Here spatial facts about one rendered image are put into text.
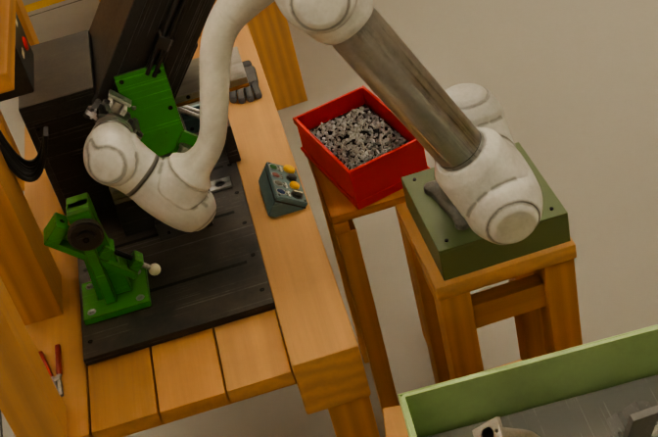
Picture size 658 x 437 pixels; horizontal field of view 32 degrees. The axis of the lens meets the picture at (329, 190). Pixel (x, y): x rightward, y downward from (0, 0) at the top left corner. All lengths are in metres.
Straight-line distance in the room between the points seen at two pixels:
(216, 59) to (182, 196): 0.29
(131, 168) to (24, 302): 0.54
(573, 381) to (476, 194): 0.39
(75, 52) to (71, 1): 3.32
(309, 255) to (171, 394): 0.45
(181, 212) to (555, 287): 0.85
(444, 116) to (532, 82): 2.49
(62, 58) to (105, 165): 0.70
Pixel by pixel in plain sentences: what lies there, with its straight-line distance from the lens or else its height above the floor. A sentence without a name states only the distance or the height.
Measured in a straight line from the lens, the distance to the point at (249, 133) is 2.99.
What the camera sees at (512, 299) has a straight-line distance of 2.59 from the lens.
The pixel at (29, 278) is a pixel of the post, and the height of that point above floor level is 1.00.
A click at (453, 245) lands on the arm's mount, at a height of 0.93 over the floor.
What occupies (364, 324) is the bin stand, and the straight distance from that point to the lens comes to 3.05.
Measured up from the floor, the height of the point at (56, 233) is 1.13.
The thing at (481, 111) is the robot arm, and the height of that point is 1.19.
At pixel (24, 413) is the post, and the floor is 0.98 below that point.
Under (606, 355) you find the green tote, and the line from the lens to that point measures 2.19.
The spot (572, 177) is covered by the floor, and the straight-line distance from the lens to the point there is 4.09.
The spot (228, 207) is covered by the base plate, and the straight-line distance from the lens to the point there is 2.76.
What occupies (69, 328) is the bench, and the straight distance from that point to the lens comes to 2.63.
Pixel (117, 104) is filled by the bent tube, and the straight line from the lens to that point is 2.62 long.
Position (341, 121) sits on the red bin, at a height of 0.89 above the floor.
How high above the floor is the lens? 2.52
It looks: 36 degrees down
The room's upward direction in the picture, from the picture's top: 14 degrees counter-clockwise
